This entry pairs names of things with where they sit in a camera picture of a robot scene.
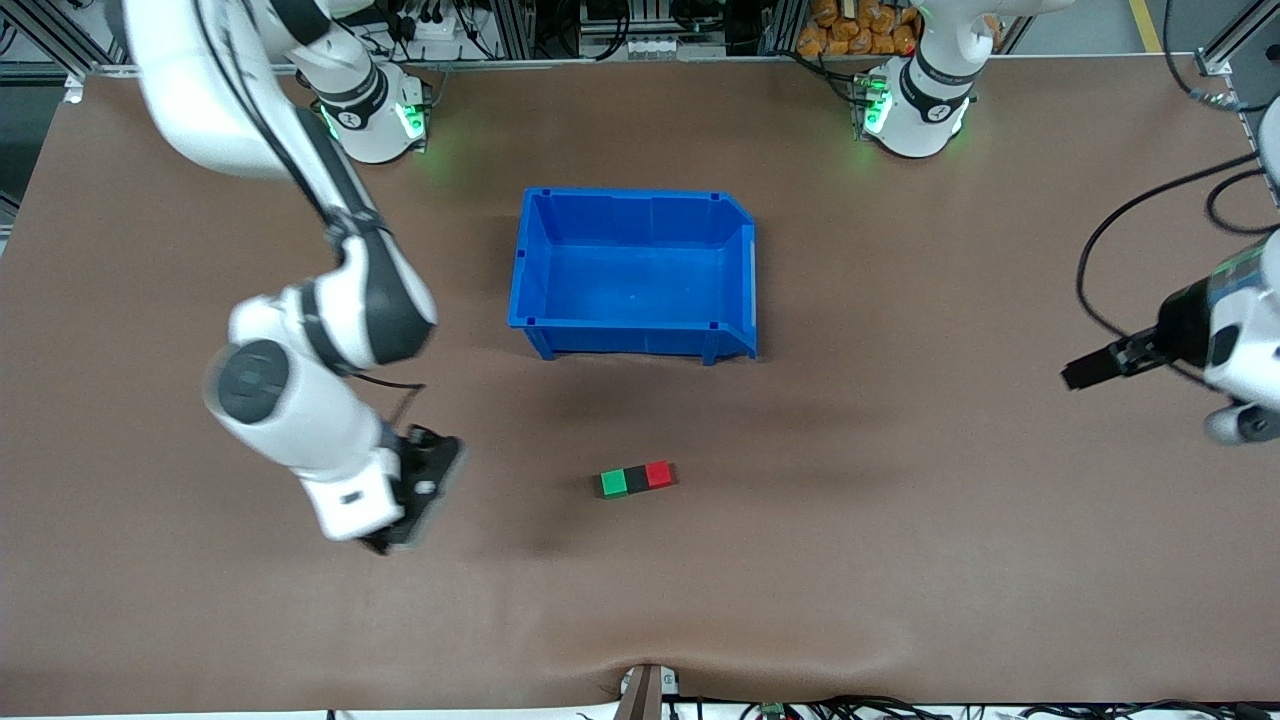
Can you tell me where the aluminium frame post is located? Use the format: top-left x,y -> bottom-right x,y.
760,0 -> 806,56
488,0 -> 536,61

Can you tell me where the orange packets pile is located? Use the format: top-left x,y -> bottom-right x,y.
797,0 -> 921,57

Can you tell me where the blue plastic bin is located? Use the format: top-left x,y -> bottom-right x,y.
507,186 -> 759,366

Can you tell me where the black electronics box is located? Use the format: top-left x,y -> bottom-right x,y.
578,0 -> 731,61

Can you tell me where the black cable bundle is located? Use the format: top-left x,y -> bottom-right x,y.
690,695 -> 1280,720

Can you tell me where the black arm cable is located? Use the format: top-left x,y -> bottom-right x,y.
1075,150 -> 1280,391
195,0 -> 426,426

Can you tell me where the white power strip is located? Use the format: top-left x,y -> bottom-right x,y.
395,8 -> 491,61

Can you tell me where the aluminium table edge rail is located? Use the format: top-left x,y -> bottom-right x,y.
90,55 -> 861,76

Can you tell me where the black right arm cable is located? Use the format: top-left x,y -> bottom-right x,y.
195,0 -> 426,426

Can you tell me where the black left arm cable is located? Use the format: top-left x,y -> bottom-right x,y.
1075,150 -> 1280,391

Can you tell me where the aluminium frame profile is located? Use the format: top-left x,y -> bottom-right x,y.
1195,0 -> 1280,76
0,0 -> 121,76

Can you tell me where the brown table mat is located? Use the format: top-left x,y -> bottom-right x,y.
0,55 -> 1280,716

